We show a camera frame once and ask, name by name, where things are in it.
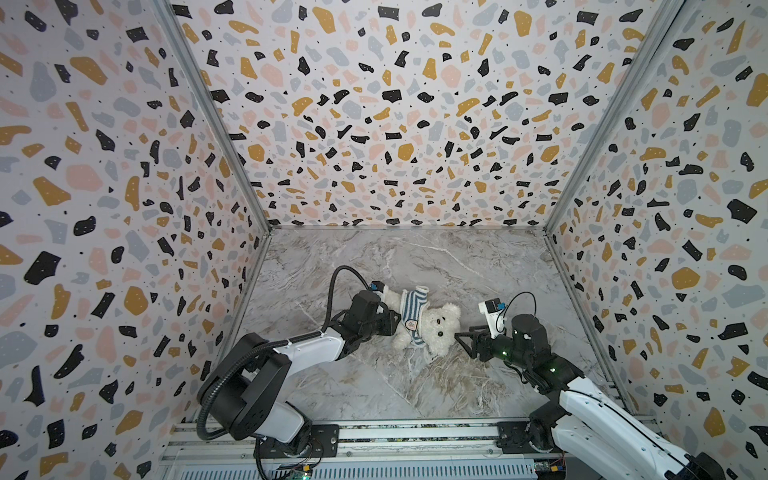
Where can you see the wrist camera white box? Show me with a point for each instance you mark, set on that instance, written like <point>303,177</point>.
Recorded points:
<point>379,288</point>
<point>494,311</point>

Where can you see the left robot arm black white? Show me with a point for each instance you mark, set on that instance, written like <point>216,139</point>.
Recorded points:
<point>240,396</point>

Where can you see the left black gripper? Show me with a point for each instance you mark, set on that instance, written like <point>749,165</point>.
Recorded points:
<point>391,320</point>

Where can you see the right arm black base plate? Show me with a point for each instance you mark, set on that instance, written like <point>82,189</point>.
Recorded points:
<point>526,437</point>

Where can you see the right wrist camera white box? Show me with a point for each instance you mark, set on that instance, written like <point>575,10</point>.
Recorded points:
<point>494,311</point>

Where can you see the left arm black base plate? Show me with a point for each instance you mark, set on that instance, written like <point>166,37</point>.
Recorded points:
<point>312,441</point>

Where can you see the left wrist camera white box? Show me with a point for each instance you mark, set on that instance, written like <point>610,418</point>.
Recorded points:
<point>379,288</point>

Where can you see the white fluffy teddy bear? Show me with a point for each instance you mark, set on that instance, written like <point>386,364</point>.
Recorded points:
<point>438,324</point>

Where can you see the blue white striped knit sweater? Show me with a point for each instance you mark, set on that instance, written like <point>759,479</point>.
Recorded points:
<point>413,304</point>

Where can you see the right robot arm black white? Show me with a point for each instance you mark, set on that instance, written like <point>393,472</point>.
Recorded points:
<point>578,417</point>

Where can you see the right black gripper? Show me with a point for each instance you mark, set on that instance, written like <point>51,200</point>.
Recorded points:
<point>482,344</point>

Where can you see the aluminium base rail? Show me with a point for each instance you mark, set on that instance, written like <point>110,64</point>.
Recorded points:
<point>378,449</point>

